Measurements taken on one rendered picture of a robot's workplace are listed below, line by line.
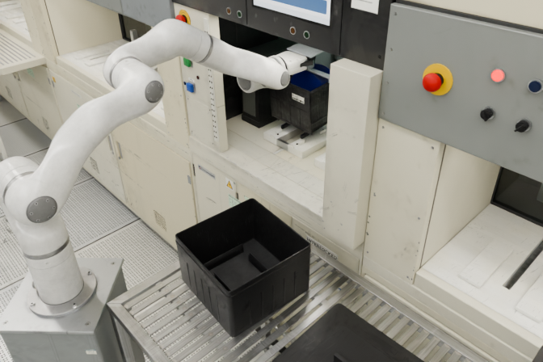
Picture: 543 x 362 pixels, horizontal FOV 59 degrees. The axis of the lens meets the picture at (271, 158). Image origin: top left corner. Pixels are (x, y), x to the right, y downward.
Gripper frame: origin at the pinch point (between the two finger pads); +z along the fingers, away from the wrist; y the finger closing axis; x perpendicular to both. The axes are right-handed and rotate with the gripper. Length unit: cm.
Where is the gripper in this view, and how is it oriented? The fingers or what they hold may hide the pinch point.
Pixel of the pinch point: (306, 54)
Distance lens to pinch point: 179.2
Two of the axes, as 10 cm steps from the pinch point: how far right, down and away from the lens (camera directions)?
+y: 7.3, 3.6, -5.8
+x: -0.1, -8.4, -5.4
